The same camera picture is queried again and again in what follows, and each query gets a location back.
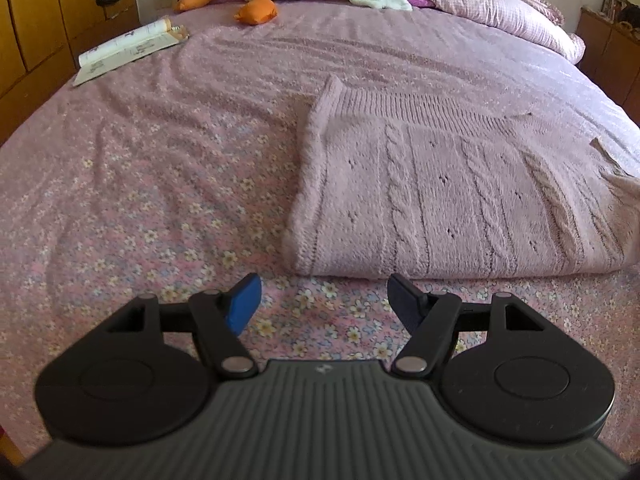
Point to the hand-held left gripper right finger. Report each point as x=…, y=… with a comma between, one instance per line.
x=402, y=302

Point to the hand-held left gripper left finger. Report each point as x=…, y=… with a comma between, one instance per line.
x=245, y=305

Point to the pink knitted sweater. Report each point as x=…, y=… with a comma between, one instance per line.
x=450, y=185

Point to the pink floral bed sheet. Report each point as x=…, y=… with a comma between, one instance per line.
x=175, y=160

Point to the white open book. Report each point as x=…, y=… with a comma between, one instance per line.
x=125, y=47

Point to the pink checked ruffled pillow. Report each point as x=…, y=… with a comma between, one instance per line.
x=500, y=10

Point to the brown wooden dresser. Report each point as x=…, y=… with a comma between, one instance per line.
x=610, y=60

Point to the light wooden wardrobe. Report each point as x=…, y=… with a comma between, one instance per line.
x=45, y=15

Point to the colourful book pile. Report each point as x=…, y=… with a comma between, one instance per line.
x=616, y=4

